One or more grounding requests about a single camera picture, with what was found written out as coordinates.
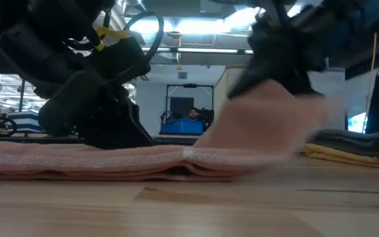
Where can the ceiling light strip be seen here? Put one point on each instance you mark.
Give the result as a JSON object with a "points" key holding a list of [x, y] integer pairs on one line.
{"points": [[206, 50]]}

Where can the black monitor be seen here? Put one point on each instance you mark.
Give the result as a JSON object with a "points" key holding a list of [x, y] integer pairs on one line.
{"points": [[180, 105]]}

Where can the beige fabric storage box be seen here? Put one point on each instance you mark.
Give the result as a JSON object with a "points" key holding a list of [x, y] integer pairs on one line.
{"points": [[220, 89]]}

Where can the person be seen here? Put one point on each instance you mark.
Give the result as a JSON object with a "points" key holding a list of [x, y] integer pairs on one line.
{"points": [[194, 114]]}

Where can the blue and white bin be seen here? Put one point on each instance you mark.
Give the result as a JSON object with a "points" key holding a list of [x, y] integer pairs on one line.
{"points": [[25, 121]]}

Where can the yellow towel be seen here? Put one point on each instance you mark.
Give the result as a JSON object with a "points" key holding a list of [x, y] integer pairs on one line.
{"points": [[341, 156]]}

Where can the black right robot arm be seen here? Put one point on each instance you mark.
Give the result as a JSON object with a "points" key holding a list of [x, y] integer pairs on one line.
{"points": [[350, 29]]}

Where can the black background rig frame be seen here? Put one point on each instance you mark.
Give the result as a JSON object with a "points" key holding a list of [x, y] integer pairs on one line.
{"points": [[189, 85], [21, 95]]}

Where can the blue plastic crate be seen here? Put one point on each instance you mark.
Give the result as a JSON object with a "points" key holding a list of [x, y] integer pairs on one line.
{"points": [[183, 127]]}

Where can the pink towel with white label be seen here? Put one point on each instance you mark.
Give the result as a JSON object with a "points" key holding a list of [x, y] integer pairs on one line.
{"points": [[110, 161]]}

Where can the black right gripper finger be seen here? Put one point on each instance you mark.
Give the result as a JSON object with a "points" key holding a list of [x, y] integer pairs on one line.
{"points": [[303, 84], [248, 82]]}

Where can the wooden background table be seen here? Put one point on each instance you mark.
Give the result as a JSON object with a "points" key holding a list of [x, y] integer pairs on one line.
{"points": [[176, 136]]}

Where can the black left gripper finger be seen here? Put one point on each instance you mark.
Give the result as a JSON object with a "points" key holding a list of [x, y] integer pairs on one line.
{"points": [[64, 112], [120, 128]]}

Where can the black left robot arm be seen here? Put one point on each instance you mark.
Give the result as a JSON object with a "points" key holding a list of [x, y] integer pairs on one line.
{"points": [[44, 13]]}

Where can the dark grey towel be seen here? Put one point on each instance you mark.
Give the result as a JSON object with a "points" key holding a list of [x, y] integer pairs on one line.
{"points": [[357, 141]]}

